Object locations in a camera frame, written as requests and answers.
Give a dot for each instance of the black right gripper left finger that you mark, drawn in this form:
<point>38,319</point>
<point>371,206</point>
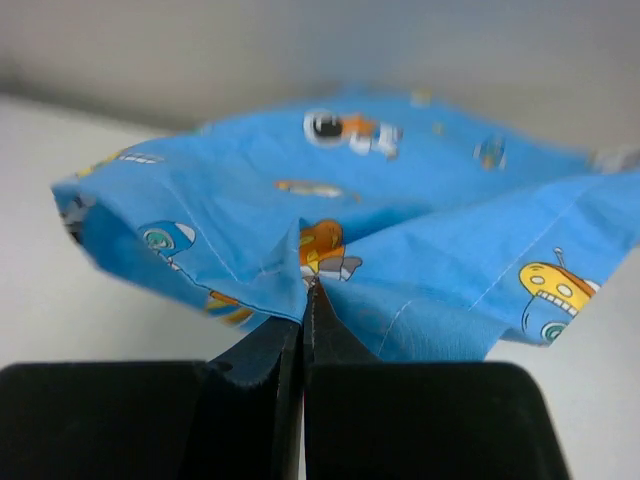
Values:
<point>247,420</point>

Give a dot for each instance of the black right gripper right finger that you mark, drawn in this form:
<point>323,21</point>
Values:
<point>334,448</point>

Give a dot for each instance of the blue patterned cloth napkin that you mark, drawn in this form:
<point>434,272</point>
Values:
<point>434,233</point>

